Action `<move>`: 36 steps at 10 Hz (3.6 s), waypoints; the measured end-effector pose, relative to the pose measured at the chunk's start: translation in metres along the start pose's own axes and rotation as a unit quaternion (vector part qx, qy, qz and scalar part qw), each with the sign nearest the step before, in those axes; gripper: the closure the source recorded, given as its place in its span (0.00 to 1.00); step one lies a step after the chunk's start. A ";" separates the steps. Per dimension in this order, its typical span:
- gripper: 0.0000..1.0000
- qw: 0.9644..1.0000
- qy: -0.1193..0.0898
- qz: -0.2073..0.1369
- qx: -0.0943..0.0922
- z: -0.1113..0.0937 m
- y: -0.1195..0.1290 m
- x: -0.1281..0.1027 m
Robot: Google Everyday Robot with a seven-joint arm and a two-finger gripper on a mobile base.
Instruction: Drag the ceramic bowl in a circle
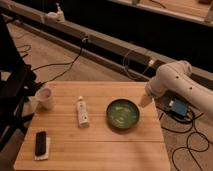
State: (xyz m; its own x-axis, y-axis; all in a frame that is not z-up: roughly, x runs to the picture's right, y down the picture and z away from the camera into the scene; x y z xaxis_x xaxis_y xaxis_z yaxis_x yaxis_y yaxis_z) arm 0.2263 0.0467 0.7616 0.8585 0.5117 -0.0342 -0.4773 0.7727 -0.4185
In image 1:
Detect green ceramic bowl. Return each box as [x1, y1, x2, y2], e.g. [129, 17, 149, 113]
[106, 99, 140, 130]

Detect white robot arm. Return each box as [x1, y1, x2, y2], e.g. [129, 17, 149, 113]
[144, 60, 213, 115]

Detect blue electronic box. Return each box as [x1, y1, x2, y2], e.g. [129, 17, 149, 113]
[169, 99, 188, 116]

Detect white tube bottle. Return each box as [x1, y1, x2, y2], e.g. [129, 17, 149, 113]
[77, 96, 89, 128]

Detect white paper cup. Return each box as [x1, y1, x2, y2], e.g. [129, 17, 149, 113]
[35, 88, 54, 110]

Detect black rectangular block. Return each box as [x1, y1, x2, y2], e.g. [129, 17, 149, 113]
[35, 131, 46, 156]

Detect white cable loop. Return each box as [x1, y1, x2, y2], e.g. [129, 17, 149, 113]
[121, 49, 156, 81]

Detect long metal rail beam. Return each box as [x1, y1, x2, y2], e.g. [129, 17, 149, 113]
[0, 0, 213, 90]

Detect black floor cable right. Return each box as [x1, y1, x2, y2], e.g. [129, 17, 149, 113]
[156, 105, 213, 171]

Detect black floor cable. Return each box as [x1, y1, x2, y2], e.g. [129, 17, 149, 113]
[31, 37, 88, 84]
[156, 105, 213, 171]

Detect black floor cable left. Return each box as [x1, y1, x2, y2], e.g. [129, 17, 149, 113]
[31, 37, 88, 84]

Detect black chair frame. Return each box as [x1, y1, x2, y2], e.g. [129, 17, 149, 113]
[0, 14, 36, 152]

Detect white object on rail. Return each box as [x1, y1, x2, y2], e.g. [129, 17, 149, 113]
[45, 3, 65, 22]

